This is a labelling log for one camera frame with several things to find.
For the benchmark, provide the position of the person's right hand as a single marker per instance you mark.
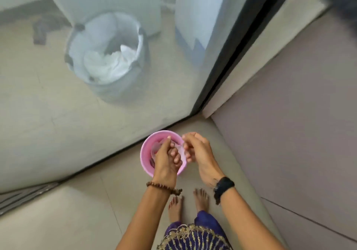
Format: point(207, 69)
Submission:
point(203, 157)

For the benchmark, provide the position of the person's left hand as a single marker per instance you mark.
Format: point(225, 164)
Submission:
point(165, 164)

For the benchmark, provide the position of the clear plastic bin liner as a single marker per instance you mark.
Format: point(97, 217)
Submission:
point(180, 148)

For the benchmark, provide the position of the person's left forearm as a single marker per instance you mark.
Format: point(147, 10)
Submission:
point(145, 222)

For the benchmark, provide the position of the person's right forearm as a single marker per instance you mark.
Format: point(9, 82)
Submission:
point(251, 222)

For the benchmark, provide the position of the person's right foot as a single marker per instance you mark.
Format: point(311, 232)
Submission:
point(201, 199)

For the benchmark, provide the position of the person's foot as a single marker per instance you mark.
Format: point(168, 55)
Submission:
point(175, 209)
point(201, 199)

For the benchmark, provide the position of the person's left foot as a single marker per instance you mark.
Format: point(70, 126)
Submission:
point(175, 209)

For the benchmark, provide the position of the pink plastic bin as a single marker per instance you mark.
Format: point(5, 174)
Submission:
point(145, 155)

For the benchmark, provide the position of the black wristband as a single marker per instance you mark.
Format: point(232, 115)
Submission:
point(223, 187)

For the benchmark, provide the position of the purple embroidered garment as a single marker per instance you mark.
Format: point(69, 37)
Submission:
point(195, 237)

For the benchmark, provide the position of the grey lined trash bin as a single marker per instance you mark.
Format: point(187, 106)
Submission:
point(131, 85)

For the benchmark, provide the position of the white crumpled laundry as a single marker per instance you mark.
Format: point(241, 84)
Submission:
point(108, 65)

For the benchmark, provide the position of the white tall appliance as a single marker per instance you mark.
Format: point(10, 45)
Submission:
point(200, 10)

